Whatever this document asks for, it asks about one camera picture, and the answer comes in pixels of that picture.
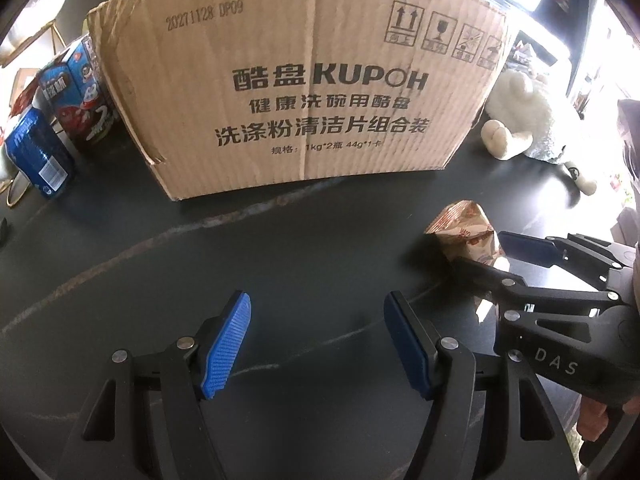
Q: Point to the brown cardboard box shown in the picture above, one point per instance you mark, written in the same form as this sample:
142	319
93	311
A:
310	110

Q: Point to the blue and red cookie box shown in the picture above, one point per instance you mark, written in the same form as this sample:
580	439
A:
75	95

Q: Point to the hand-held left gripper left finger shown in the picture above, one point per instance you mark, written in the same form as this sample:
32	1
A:
225	345

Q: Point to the white plush toy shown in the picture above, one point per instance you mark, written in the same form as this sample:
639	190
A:
525	120

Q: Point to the person's right hand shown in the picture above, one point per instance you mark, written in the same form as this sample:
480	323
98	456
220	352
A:
595	415

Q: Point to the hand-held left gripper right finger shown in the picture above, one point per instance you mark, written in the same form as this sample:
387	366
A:
407	345

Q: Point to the blue cookie pack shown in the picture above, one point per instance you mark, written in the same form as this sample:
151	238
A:
37	155

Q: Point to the tan orange-printed snack packet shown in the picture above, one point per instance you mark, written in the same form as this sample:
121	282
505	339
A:
465	232

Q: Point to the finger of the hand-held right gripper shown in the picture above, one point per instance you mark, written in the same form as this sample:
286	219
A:
500	282
530	250

